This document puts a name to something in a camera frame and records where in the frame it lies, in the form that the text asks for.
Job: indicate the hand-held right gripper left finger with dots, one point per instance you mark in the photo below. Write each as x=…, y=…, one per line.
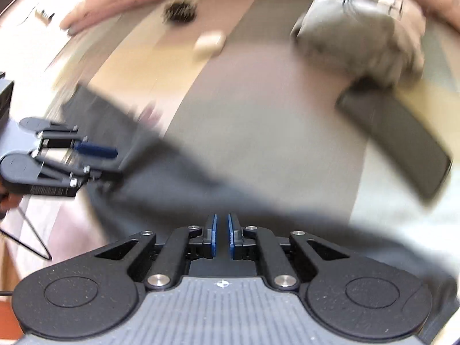
x=214, y=237

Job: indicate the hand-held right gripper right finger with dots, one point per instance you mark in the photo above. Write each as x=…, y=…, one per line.
x=230, y=237

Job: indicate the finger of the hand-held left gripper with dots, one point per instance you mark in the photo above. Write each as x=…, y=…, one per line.
x=97, y=150
x=106, y=179

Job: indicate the dark grey pants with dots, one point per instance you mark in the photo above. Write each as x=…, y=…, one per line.
x=161, y=187

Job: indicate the person's left hand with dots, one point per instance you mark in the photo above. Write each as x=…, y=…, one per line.
x=9, y=200

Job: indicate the white earbuds case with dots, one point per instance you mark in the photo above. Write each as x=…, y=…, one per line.
x=209, y=42

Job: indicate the black hair claw clip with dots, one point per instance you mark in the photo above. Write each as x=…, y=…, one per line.
x=179, y=11

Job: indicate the black smartphone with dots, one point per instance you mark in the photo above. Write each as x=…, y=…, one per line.
x=402, y=143

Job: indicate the crumpled grey garment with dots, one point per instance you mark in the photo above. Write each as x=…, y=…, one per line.
x=359, y=36

